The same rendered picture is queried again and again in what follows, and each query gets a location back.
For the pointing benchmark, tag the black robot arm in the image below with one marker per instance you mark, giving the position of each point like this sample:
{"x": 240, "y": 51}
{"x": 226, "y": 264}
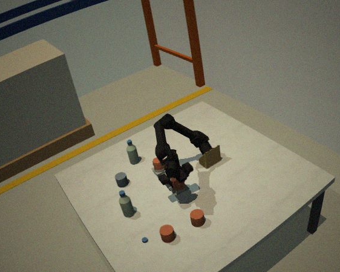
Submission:
{"x": 162, "y": 149}

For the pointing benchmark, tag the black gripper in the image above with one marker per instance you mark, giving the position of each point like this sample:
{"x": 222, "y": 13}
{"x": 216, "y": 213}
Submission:
{"x": 166, "y": 180}

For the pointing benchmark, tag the brown cylinder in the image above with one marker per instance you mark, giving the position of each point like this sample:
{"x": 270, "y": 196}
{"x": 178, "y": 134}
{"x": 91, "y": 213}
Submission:
{"x": 197, "y": 218}
{"x": 167, "y": 233}

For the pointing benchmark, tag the dark grey cylinder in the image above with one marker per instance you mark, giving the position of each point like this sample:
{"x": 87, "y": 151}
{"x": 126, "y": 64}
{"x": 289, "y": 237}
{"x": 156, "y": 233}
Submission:
{"x": 121, "y": 179}

